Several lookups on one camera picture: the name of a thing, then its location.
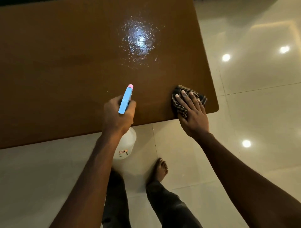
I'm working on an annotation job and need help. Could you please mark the person's left hand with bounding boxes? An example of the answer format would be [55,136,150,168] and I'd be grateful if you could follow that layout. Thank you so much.
[102,95,137,139]

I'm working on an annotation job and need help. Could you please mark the person's right hand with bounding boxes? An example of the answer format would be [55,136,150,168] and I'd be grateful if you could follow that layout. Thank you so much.
[175,90,210,139]

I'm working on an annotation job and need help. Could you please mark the white spray bottle blue nozzle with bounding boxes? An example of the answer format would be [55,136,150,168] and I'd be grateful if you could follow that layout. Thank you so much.
[113,84,137,160]

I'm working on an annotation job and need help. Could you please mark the dark striped cleaning cloth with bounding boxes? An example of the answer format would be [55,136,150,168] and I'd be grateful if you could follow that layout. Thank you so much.
[171,85,208,119]

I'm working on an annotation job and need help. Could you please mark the person's left forearm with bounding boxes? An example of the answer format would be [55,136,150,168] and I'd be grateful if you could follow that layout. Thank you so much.
[49,132,123,228]

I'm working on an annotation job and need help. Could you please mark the person's right forearm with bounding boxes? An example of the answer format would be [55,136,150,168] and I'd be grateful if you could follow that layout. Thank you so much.
[194,132,301,228]

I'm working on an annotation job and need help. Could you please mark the person's right foot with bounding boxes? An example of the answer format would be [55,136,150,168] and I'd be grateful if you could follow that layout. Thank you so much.
[148,158,169,184]

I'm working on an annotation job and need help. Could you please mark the person's dark trousers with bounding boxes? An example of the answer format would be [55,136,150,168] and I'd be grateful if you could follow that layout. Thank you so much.
[101,170,203,228]

